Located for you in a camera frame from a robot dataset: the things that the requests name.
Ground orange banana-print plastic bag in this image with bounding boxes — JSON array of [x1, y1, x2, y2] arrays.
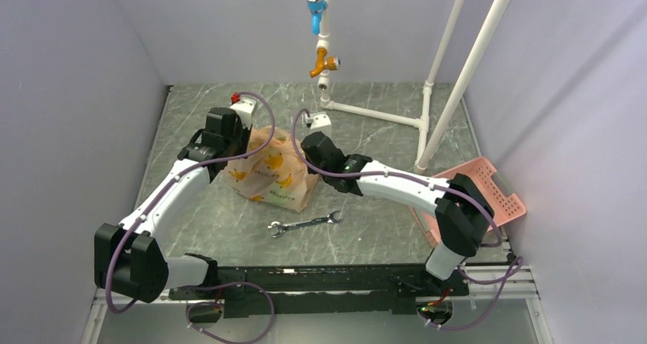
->
[[220, 128, 319, 212]]

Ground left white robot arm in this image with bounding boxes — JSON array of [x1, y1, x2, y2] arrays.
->
[[94, 104, 255, 303]]

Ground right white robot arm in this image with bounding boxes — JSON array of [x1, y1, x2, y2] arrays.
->
[[301, 131, 495, 294]]

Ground silver open-end wrench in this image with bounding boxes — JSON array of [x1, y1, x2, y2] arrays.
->
[[267, 210, 343, 238]]

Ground orange tap valve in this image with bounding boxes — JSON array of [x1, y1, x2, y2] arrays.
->
[[309, 47, 340, 78]]

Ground blue tap valve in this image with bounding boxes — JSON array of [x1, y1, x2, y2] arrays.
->
[[307, 0, 327, 35]]

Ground pink plastic basket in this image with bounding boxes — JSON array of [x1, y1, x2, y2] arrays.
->
[[409, 156, 527, 247]]

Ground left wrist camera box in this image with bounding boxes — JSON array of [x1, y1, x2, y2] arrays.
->
[[230, 92, 258, 130]]

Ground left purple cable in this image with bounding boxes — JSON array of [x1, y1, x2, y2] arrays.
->
[[103, 91, 276, 315]]

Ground white PVC pipe frame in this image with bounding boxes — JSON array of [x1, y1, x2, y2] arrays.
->
[[315, 0, 523, 175]]

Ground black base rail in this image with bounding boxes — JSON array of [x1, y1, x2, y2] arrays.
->
[[169, 263, 469, 318]]

